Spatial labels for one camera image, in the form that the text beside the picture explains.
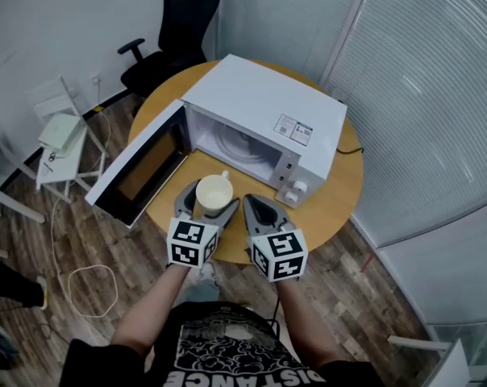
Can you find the white floor cable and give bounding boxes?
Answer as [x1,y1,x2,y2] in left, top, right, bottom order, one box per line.
[51,110,119,318]

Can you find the person's right forearm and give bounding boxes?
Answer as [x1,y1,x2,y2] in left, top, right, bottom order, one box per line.
[274,278,342,371]

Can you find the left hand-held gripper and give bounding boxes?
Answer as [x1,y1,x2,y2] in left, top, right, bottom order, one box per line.
[165,179,242,272]

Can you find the white microwave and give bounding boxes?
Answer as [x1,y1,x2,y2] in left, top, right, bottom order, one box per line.
[84,53,348,229]

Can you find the white chair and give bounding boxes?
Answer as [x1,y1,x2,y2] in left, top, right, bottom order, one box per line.
[25,75,110,205]

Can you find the round wooden table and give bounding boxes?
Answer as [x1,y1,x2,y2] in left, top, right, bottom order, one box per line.
[127,59,365,266]

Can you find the black office chair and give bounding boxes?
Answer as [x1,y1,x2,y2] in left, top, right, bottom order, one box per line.
[117,0,221,101]

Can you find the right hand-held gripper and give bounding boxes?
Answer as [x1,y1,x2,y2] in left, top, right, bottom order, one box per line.
[242,193,310,284]

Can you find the cream ceramic mug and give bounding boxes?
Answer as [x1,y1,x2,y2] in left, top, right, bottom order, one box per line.
[194,170,235,218]

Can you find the person's jeans leg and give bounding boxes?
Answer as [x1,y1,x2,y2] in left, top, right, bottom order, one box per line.
[179,282,221,306]

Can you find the person's left forearm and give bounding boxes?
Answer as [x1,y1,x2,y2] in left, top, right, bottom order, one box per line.
[110,263,190,359]

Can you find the person's black printed shirt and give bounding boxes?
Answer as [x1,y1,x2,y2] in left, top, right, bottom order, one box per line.
[60,300,386,387]

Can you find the white window blinds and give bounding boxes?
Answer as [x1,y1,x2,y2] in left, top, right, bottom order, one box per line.
[219,0,487,249]

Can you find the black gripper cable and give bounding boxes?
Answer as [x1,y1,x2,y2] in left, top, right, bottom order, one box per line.
[267,291,281,331]

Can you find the glass microwave turntable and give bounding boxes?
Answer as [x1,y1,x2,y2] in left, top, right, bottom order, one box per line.
[213,123,279,167]

